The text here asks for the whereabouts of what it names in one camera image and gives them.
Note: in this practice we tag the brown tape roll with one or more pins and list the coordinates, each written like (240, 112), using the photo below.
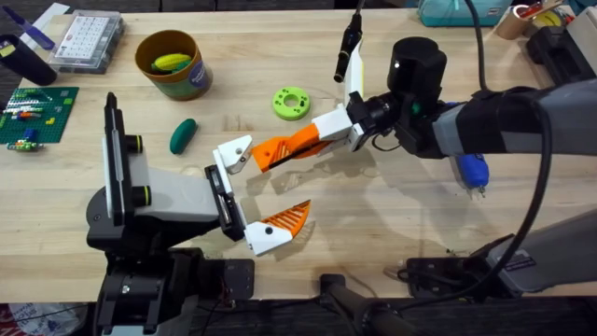
(510, 23)

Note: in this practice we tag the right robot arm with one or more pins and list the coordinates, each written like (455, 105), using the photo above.
(569, 116)

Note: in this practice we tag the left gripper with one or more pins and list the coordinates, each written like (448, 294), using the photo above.
(177, 196)

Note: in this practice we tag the white box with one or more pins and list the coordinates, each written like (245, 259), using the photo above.
(585, 32)

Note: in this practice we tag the heap of red and yellow tools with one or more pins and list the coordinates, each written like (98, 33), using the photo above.
(545, 14)

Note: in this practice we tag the black box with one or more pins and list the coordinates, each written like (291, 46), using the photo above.
(555, 51)

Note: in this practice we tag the black cylinder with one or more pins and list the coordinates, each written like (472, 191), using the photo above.
(25, 60)

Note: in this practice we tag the white paper strip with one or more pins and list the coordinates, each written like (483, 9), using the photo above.
(51, 14)

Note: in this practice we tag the white plastic bag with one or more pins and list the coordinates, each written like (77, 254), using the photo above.
(37, 319)

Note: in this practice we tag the black stand post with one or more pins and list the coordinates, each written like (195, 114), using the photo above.
(354, 303)

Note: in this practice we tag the blue electric screwdriver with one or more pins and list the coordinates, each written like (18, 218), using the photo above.
(473, 170)

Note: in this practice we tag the green disc with holes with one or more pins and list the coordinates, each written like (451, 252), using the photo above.
(291, 111)

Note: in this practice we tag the green cucumber toy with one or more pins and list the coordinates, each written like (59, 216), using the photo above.
(183, 136)

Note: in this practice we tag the clear plastic parts box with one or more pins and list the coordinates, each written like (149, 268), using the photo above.
(86, 39)

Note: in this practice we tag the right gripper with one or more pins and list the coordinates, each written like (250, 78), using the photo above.
(415, 70)

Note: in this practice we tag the purple flat tool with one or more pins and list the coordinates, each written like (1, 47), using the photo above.
(32, 30)

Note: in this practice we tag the black mounting plate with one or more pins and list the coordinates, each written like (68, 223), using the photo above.
(233, 277)

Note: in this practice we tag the green board with blocks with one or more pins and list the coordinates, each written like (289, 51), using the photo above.
(42, 112)

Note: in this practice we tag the teal box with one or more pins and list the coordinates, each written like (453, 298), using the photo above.
(462, 13)

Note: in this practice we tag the brown tub with toys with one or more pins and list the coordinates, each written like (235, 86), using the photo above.
(177, 74)

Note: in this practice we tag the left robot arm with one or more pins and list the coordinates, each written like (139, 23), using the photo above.
(140, 289)

